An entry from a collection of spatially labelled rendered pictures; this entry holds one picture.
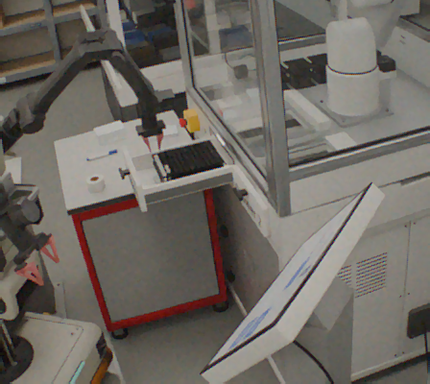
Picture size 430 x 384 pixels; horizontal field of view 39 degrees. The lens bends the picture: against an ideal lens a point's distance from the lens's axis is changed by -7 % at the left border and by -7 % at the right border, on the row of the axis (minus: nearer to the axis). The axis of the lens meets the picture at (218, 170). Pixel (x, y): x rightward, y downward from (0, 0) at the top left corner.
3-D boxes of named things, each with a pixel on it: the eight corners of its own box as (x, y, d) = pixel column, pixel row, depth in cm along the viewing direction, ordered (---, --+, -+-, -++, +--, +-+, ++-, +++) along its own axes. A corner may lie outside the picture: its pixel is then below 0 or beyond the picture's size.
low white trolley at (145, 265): (110, 348, 276) (66, 209, 238) (89, 270, 328) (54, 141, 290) (232, 315, 288) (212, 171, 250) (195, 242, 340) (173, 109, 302)
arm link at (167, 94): (138, 82, 217) (145, 103, 214) (170, 73, 220) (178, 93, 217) (137, 99, 228) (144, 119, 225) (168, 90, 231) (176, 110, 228)
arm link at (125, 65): (94, 32, 182) (104, 60, 178) (111, 24, 181) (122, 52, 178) (137, 88, 222) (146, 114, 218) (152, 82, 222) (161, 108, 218)
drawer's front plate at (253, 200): (265, 238, 200) (262, 208, 195) (234, 192, 224) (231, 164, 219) (270, 236, 200) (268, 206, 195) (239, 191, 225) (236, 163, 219)
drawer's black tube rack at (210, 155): (165, 193, 226) (162, 177, 223) (154, 169, 241) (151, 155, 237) (226, 177, 230) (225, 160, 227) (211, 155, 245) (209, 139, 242)
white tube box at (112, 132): (100, 146, 279) (97, 135, 277) (95, 138, 287) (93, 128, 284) (127, 137, 283) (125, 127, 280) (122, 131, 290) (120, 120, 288)
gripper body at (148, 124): (166, 131, 227) (163, 111, 223) (138, 137, 225) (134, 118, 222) (163, 123, 233) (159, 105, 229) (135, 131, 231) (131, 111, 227)
